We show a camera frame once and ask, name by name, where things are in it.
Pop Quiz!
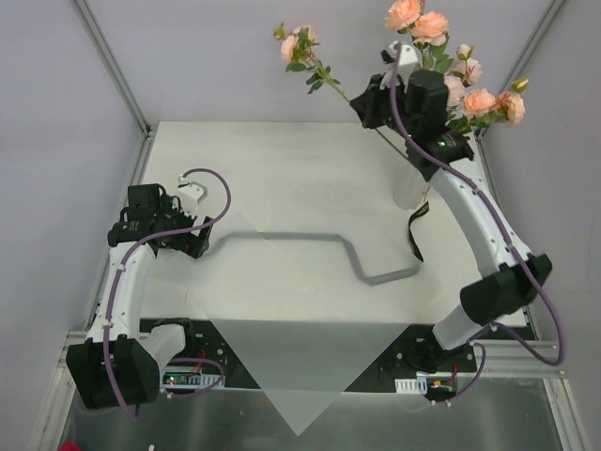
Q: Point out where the black gold-lettered ribbon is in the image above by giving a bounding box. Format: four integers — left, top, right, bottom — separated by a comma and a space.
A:
204, 201, 433, 286

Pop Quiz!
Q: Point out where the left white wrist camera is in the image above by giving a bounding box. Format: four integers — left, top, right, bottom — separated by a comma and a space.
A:
177, 175, 208, 216

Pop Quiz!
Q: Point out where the aluminium front rail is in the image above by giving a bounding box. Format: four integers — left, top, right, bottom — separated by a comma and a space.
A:
57, 331, 567, 379

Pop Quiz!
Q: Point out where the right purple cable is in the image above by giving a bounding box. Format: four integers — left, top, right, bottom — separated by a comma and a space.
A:
389, 40, 568, 408

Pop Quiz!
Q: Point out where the aluminium frame post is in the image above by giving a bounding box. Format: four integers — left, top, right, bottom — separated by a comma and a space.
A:
473, 0, 569, 140
69, 0, 152, 137

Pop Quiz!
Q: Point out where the pink rose stem four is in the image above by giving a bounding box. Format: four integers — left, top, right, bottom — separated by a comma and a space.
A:
444, 75, 530, 134

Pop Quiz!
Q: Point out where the pink rose stem one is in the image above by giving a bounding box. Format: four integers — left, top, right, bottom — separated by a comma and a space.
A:
385, 0, 453, 74

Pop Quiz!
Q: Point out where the purple cable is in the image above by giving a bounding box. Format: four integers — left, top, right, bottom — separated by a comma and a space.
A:
100, 167, 233, 422
389, 40, 568, 408

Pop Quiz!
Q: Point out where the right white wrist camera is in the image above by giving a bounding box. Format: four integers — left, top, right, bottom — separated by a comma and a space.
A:
380, 40, 421, 72

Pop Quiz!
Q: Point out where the pink rose stem three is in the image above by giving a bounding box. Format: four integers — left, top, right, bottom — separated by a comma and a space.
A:
273, 22, 409, 161

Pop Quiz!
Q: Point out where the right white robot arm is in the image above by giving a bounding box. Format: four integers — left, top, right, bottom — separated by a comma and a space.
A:
350, 70, 552, 373

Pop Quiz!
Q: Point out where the red object at bottom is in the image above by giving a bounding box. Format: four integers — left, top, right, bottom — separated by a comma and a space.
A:
57, 441, 82, 451

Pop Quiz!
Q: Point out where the left aluminium frame post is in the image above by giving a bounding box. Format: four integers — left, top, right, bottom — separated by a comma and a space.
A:
69, 0, 152, 137

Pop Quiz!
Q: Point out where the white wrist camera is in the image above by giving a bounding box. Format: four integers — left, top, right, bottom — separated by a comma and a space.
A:
177, 175, 208, 216
380, 40, 421, 72

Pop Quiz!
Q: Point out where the right aluminium frame post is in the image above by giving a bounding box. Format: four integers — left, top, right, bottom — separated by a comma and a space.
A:
473, 0, 569, 140

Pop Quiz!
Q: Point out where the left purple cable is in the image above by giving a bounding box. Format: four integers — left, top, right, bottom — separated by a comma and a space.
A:
100, 167, 233, 422

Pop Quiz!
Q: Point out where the pink rose stem two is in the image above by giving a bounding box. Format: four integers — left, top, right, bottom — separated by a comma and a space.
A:
443, 44, 482, 109

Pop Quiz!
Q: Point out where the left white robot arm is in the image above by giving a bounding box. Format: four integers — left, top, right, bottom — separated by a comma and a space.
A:
66, 182, 211, 410

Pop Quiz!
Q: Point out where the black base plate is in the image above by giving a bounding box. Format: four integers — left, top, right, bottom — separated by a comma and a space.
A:
135, 318, 487, 394

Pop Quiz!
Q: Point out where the white wrapping paper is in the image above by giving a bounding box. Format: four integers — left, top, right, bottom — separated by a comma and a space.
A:
190, 213, 424, 435

